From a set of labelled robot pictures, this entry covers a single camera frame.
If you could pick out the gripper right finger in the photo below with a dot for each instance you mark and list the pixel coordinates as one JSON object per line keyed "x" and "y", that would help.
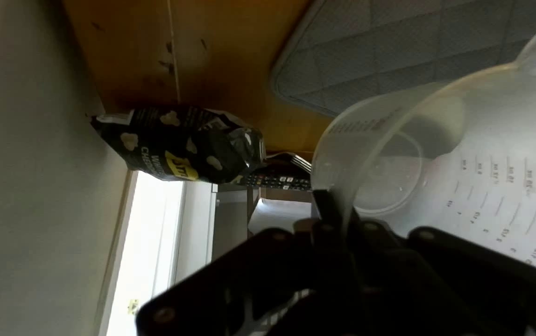
{"x": 459, "y": 289}

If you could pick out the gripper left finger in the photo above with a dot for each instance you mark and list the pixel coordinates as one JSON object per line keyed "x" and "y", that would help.
{"x": 249, "y": 275}

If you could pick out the clear plastic measuring jug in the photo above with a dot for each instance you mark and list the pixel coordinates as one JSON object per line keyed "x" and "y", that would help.
{"x": 492, "y": 140}

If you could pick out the black remote control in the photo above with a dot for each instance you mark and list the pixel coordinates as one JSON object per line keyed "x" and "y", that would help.
{"x": 277, "y": 181}

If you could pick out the window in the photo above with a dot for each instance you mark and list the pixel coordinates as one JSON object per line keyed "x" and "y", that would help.
{"x": 149, "y": 242}

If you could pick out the silver fork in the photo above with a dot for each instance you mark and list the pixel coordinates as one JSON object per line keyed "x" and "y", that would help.
{"x": 296, "y": 162}

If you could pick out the black popcorn bag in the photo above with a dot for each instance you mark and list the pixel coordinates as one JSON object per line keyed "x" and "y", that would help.
{"x": 179, "y": 144}

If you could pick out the grey quilted mat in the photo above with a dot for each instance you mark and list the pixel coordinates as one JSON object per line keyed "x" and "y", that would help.
{"x": 389, "y": 42}

